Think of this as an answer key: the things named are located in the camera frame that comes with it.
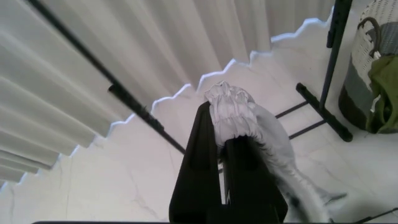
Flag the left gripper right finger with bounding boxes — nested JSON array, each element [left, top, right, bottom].
[[222, 135, 289, 223]]

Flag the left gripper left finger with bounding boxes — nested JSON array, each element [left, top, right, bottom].
[[169, 101, 223, 223]]

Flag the pale grey shorts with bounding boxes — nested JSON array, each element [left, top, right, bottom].
[[203, 80, 348, 223]]

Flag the green long-sleeved shirt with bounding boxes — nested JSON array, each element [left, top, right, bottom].
[[366, 54, 398, 134]]

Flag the black clothes rack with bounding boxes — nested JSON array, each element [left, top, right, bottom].
[[26, 0, 354, 174]]

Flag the white laundry basket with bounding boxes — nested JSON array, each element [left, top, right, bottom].
[[338, 0, 398, 131]]

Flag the white curtain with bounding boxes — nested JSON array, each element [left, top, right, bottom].
[[0, 0, 336, 184]]

